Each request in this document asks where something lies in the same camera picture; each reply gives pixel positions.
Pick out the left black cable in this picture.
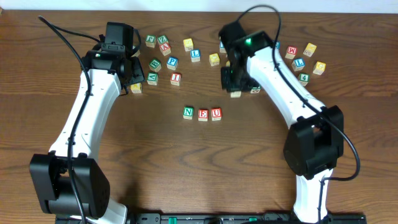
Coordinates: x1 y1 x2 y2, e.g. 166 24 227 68
37 15 105 224

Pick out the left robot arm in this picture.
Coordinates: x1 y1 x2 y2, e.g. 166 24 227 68
29 22 145 223

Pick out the yellow S block top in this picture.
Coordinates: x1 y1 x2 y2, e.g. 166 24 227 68
183 38 194 52

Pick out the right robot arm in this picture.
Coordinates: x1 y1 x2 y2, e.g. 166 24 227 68
219 21 344 223

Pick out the red A block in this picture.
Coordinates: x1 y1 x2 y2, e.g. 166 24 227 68
159 42 171 56

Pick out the blue l block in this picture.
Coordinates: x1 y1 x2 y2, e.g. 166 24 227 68
292 58 305 72
190 49 201 62

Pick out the yellow K block right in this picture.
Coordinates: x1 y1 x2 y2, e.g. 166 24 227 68
303 43 317 57

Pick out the green J block lower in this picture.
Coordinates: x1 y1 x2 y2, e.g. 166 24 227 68
250 86 261 94

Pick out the red I block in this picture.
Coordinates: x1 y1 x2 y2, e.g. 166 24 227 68
170 73 182 86

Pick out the black cable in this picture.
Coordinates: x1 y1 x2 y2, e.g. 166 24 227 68
37 15 105 224
236 4 361 223

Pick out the blue P block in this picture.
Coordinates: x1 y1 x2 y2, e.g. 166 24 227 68
167 57 178 70

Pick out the right black cable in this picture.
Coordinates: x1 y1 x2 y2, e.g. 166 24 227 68
236 4 361 223

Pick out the blue 2 block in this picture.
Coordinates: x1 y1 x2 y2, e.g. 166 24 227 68
219 42 226 53

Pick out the blue L block right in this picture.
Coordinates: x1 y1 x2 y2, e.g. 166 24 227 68
292 58 305 72

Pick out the green j block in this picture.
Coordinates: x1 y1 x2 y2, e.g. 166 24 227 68
145 35 157 48
250 86 261 94

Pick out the green B block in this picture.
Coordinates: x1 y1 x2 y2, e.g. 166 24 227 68
149 58 162 73

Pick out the red M block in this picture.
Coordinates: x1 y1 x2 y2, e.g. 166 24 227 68
285 46 297 59

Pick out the green R block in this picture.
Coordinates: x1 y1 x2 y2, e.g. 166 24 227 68
230 91 241 98

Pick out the red U block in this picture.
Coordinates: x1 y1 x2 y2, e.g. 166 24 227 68
211 108 222 121

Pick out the yellow k block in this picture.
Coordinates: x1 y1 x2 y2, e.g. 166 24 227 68
303 43 317 57
130 83 142 94

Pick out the blue L block centre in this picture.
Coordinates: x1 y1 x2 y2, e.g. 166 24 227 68
190 49 201 62

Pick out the green J block upper left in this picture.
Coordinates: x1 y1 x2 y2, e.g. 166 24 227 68
145 35 157 48

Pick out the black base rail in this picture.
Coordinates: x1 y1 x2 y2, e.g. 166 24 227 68
127 212 368 224

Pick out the red E block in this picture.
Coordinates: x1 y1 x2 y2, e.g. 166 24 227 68
198 109 209 121

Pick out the yellow O block left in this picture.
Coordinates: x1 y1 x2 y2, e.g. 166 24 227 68
209 53 220 67

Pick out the yellow K block left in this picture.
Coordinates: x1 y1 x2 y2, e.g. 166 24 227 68
130 83 142 94

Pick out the green 4 block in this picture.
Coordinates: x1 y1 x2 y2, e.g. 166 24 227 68
298 73 310 86

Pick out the green N block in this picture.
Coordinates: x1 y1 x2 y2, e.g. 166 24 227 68
183 106 194 119

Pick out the yellow G block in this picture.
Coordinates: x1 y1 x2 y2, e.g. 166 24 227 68
313 61 326 75

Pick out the green Z block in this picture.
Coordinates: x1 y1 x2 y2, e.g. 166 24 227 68
157 35 169 45

